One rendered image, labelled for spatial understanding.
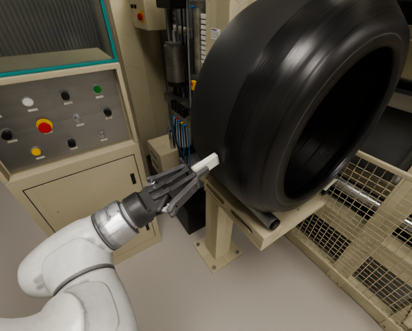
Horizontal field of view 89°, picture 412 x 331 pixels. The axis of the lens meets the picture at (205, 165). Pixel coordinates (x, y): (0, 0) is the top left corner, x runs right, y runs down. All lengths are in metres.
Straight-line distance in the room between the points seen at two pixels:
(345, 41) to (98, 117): 0.92
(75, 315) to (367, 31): 0.64
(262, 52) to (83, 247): 0.48
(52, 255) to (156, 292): 1.18
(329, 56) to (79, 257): 0.55
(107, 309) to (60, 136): 0.82
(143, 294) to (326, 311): 1.13
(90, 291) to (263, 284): 1.34
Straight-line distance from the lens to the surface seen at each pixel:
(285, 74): 0.42
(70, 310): 0.39
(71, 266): 0.45
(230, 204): 0.81
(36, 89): 1.02
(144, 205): 0.46
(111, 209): 0.47
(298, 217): 0.92
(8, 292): 2.01
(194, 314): 1.53
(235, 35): 0.54
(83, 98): 1.04
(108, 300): 0.41
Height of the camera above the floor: 1.47
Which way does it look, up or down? 39 degrees down
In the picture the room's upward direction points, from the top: straight up
